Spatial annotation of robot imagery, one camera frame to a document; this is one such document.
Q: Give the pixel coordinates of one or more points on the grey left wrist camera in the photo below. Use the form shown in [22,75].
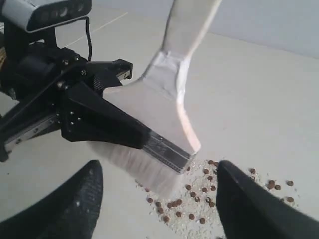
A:
[36,15]

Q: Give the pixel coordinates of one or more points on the wide white bristle paintbrush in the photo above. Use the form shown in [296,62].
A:
[156,99]

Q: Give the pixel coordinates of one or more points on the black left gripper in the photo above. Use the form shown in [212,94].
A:
[57,90]

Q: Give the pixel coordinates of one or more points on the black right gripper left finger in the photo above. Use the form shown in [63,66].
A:
[69,212]

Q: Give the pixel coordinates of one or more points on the brown and white granule pile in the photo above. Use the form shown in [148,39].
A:
[191,211]

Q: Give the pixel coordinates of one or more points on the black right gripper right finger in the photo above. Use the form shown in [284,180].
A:
[247,211]

